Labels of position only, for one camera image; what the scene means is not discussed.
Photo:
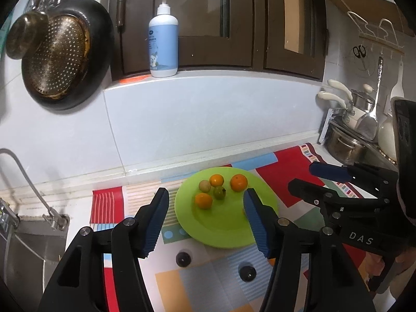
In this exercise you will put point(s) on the person's right hand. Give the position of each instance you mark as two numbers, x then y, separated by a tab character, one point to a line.
404	276

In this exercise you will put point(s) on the wooden wall shelf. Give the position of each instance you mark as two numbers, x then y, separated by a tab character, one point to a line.
364	0

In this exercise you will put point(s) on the dark purple plum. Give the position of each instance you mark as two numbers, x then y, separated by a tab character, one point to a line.
247	272
183	259

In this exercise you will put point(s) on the black frying pan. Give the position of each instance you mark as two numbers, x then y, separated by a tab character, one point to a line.
100	48

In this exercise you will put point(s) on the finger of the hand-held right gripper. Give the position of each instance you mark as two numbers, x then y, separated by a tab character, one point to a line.
312	191
328	170

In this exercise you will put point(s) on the white jug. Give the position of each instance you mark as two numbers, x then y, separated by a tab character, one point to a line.
386	136

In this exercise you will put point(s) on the colourful patchwork table mat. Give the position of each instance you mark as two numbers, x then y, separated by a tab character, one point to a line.
201	286

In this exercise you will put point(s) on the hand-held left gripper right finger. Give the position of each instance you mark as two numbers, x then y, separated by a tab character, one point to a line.
256	224

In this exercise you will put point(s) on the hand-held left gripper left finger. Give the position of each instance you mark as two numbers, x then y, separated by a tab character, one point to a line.
156	224

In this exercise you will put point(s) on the thin gooseneck faucet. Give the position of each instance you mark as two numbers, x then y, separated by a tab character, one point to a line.
29	182

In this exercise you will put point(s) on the black scissors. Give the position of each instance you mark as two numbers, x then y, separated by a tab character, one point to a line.
359	52

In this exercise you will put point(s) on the beige round fruit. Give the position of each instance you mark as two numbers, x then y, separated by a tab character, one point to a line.
204	185

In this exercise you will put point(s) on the orange mandarin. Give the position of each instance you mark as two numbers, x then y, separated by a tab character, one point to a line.
239	182
216	179
203	200

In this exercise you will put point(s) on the small brass saucepan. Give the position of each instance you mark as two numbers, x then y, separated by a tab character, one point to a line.
26	34

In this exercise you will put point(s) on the white ladle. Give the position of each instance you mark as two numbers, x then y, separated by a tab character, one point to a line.
397	87

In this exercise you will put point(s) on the stainless steel sink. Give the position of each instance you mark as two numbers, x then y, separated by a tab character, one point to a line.
29	256

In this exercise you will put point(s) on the blue white pump bottle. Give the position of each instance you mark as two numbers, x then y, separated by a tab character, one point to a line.
163	45

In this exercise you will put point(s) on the steel cooking pot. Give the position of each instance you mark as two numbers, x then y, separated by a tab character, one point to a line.
344	146

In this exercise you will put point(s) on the green plate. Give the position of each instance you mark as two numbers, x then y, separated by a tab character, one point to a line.
221	224

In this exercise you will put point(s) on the small lidded steel pot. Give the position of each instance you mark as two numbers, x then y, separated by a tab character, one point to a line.
362	99

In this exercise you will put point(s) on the perforated metal strainer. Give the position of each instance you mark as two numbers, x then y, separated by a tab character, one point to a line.
55	58

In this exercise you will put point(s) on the green tomato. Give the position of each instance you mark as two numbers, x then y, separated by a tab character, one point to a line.
220	192

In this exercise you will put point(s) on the dark wooden window frame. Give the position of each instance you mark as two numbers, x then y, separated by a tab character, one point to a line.
247	22

